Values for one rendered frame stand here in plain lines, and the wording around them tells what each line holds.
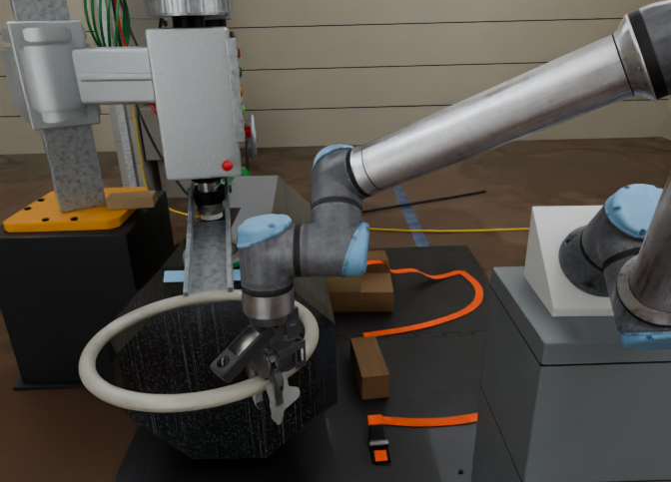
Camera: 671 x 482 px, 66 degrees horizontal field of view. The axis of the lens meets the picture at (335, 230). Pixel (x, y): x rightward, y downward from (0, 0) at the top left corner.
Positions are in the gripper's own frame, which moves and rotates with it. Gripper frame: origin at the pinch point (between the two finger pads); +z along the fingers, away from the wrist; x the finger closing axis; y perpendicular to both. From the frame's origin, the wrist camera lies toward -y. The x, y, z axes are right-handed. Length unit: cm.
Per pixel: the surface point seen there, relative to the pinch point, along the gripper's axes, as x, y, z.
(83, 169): 171, 22, -21
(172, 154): 73, 20, -38
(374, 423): 50, 80, 73
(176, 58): 69, 22, -64
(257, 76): 512, 337, -52
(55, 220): 167, 6, -2
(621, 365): -35, 74, 6
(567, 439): -28, 68, 27
